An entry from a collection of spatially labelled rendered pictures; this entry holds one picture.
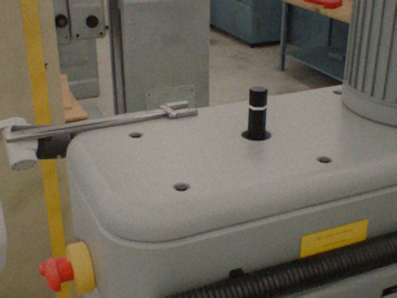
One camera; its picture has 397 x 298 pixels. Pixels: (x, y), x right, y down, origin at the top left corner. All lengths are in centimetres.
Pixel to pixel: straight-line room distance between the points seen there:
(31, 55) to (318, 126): 176
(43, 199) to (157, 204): 208
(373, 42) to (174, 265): 37
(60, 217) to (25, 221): 15
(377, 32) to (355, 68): 6
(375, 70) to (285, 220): 25
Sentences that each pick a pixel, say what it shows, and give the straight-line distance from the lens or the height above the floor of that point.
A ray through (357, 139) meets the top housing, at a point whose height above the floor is 189.
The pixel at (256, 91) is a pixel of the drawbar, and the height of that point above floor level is 195.
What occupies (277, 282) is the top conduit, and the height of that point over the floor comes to 180.
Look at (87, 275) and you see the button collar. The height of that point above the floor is 177.
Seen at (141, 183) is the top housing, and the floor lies 189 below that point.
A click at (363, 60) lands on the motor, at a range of 79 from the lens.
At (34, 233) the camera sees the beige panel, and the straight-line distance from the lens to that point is 272.
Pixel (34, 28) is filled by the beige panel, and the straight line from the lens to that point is 238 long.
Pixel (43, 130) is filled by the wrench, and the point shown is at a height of 190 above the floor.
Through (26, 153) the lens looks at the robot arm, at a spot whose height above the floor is 157.
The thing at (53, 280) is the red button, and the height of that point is 177.
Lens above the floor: 218
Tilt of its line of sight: 25 degrees down
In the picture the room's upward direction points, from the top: straight up
